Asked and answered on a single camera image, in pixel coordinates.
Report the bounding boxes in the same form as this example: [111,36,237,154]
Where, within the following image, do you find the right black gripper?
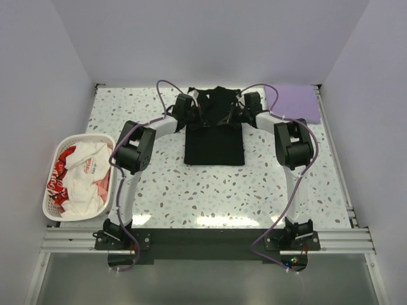
[217,103,250,130]

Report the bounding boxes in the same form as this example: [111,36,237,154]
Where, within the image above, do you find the black t shirt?
[184,86,245,166]

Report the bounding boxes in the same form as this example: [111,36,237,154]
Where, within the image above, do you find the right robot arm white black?
[231,89,319,251]

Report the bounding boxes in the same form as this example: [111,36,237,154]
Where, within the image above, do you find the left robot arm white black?
[102,90,202,254]

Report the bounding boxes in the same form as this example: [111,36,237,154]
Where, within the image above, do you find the folded purple t shirt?
[264,85,321,125]

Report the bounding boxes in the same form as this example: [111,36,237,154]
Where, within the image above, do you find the pink garment in basket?
[94,173,110,202]

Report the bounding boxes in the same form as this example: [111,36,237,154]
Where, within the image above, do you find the white plastic laundry basket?
[43,133,116,222]

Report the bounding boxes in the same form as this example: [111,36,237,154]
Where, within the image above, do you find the white red printed t shirt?
[46,141,112,219]

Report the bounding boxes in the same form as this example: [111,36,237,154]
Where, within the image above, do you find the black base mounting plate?
[93,229,321,271]

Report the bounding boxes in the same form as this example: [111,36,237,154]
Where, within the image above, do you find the aluminium frame rail right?
[314,85,359,229]

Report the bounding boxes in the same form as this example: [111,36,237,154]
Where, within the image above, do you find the aluminium frame rail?
[40,227,376,254]
[314,85,359,229]

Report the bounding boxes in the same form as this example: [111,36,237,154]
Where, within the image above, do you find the aluminium frame rail front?
[40,227,376,254]

